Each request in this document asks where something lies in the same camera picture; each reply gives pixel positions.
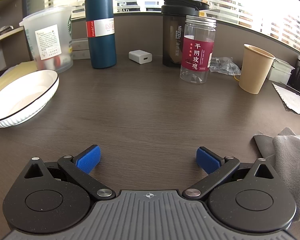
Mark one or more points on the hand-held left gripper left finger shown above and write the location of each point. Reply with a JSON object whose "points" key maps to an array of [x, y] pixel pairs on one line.
{"points": [[88, 158]]}

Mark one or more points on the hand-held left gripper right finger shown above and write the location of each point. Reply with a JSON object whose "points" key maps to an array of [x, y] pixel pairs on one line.
{"points": [[206, 160]]}

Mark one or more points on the grey towel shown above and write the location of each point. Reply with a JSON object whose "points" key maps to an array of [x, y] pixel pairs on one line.
{"points": [[290, 155]]}

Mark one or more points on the yellow rubber band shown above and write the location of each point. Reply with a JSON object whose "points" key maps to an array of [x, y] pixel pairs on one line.
{"points": [[235, 79]]}

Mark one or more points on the white bowl with black rim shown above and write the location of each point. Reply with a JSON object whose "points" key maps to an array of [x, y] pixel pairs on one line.
{"points": [[22, 100]]}

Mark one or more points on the clear plastic bag of screws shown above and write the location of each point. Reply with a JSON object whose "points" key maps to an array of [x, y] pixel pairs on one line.
{"points": [[225, 66]]}

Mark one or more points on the brown paper cup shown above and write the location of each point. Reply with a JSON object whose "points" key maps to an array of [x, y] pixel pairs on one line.
{"points": [[255, 72]]}

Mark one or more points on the grey metal box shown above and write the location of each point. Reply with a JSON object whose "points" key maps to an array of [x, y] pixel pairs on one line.
{"points": [[79, 44], [81, 54]]}

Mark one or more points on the clear jar with red label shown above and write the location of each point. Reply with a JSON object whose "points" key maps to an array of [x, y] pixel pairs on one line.
{"points": [[197, 55]]}

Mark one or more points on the white printed paper sheet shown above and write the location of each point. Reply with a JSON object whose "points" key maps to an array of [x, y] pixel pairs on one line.
{"points": [[295, 100]]}

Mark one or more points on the dark blue thermos bottle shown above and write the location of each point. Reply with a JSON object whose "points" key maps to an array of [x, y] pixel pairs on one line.
{"points": [[101, 47]]}

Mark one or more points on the white box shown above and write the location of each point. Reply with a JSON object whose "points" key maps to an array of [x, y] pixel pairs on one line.
{"points": [[280, 72]]}

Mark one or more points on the white power adapter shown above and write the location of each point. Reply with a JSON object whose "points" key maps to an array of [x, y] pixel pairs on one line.
{"points": [[140, 56]]}

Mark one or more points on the yellow envelope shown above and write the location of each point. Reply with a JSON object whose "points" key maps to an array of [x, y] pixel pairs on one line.
{"points": [[5, 80]]}

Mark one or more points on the black shaker bottle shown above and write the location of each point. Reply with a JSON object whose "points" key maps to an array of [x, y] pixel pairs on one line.
{"points": [[172, 35]]}

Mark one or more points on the clear plastic cup with label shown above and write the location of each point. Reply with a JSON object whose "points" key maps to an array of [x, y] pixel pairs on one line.
{"points": [[47, 30]]}

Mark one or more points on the dark checked cloth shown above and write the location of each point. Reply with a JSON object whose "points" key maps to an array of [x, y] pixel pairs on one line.
{"points": [[0, 31]]}

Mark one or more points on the wooden shelf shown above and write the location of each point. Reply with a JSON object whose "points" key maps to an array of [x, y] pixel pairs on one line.
{"points": [[5, 0]]}

